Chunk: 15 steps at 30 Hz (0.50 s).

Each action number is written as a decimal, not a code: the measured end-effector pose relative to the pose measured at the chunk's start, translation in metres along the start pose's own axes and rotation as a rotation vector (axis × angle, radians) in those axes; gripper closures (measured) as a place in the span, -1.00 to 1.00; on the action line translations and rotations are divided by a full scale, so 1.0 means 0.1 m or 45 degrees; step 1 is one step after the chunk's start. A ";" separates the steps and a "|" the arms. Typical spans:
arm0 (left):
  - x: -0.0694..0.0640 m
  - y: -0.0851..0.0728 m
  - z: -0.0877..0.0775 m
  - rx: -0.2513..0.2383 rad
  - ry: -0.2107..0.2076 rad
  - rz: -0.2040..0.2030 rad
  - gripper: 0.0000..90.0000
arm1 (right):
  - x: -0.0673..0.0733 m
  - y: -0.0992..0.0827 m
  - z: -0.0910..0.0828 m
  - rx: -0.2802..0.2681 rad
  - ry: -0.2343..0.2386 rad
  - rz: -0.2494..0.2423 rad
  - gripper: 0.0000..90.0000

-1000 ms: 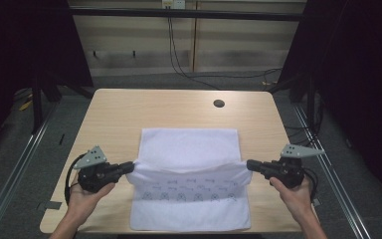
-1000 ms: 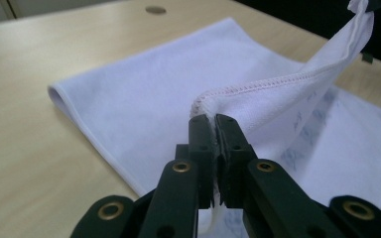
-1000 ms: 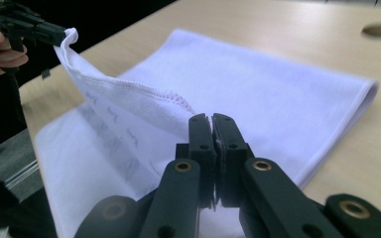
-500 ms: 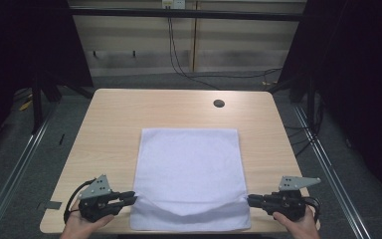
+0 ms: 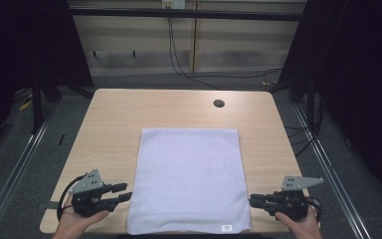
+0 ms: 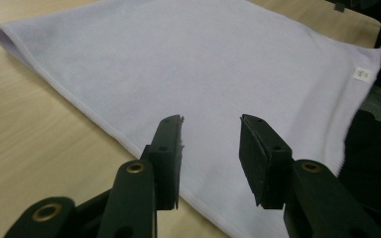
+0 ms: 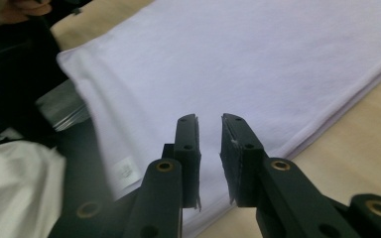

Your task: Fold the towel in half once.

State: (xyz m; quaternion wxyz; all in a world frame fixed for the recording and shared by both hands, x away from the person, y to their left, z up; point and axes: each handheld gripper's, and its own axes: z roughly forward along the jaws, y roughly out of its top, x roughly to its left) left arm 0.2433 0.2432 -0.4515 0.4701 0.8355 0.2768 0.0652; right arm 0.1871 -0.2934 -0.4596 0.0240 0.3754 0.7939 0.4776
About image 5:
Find black stand post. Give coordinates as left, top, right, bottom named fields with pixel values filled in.
left=30, top=74, right=45, bottom=135
left=305, top=78, right=316, bottom=134

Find black horizontal frame bar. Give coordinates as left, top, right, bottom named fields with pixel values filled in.
left=69, top=7, right=305, bottom=22

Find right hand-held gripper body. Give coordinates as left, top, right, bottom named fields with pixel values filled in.
left=263, top=175, right=325, bottom=223

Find yellow floor object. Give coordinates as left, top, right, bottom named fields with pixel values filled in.
left=18, top=99, right=34, bottom=112

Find metal floor rail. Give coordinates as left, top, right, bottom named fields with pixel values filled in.
left=0, top=102, right=60, bottom=239
left=292, top=104, right=373, bottom=239

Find black floor cables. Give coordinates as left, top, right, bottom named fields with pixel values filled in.
left=284, top=94, right=325, bottom=159

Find person's right hand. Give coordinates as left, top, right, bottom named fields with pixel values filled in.
left=275, top=204, right=323, bottom=239

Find person's left hand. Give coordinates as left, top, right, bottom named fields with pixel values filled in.
left=51, top=194, right=110, bottom=239

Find grey table edge strap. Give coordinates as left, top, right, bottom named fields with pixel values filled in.
left=35, top=200, right=61, bottom=211

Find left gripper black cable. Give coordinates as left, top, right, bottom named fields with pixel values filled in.
left=56, top=173, right=88, bottom=222

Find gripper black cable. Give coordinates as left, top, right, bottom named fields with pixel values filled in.
left=56, top=173, right=88, bottom=222
left=305, top=195, right=323, bottom=224

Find dark curtain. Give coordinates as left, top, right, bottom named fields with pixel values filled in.
left=268, top=0, right=382, bottom=208
left=0, top=0, right=95, bottom=163

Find white wall socket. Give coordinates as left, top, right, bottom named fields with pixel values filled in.
left=161, top=0, right=187, bottom=10

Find black wall cables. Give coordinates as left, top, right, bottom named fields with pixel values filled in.
left=166, top=15, right=284, bottom=92

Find white towel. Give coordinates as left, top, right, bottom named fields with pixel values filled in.
left=126, top=127, right=253, bottom=236

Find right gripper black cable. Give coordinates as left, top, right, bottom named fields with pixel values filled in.
left=305, top=195, right=323, bottom=224

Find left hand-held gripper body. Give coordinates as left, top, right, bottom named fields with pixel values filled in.
left=68, top=168, right=122, bottom=219

